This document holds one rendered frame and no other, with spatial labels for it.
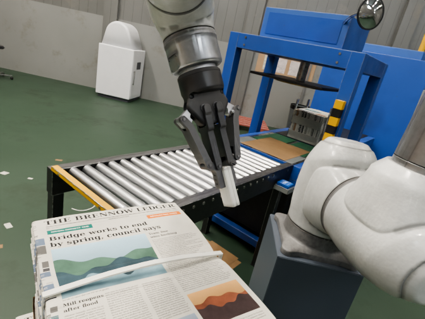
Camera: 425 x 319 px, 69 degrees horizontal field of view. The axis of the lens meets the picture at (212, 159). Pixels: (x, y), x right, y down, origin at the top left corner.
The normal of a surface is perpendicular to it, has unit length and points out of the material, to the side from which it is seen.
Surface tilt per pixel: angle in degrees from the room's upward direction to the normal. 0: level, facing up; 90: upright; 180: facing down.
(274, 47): 90
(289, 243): 15
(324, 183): 76
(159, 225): 3
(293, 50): 90
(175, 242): 5
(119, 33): 90
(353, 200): 80
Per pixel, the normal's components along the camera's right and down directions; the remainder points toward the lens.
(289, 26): -0.63, 0.15
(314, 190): -0.95, -0.15
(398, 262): -0.73, -0.04
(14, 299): 0.20, -0.92
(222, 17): -0.09, 0.32
